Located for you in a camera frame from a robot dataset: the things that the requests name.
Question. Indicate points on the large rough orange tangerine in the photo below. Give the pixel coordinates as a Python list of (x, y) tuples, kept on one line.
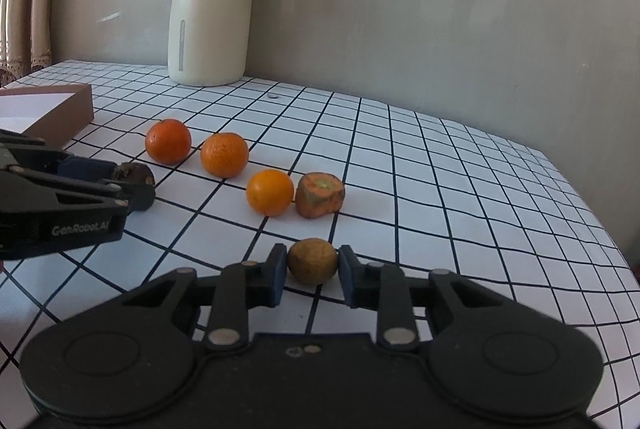
[(224, 155)]

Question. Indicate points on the checkered white tablecloth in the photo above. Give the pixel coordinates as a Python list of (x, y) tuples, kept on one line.
[(421, 192)]

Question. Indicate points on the dark brown small fruit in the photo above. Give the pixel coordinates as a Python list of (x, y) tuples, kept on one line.
[(133, 173)]

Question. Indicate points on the cream thermos jug grey lid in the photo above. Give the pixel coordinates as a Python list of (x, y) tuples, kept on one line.
[(212, 8)]

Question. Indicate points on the smooth small orange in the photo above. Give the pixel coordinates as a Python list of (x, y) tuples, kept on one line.
[(269, 192)]

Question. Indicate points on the orange carrot chunk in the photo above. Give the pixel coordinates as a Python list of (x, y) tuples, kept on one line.
[(319, 194)]

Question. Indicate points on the small brown-green round fruit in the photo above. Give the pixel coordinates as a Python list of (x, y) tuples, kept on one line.
[(312, 261)]

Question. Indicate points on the brown cardboard tray white inside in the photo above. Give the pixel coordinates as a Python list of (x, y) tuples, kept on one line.
[(53, 113)]

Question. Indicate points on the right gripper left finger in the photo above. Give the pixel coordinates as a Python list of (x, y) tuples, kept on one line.
[(230, 295)]

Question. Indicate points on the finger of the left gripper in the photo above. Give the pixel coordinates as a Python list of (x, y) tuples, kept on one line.
[(140, 196), (33, 154)]

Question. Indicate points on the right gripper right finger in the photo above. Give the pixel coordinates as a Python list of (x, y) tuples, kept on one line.
[(445, 297)]

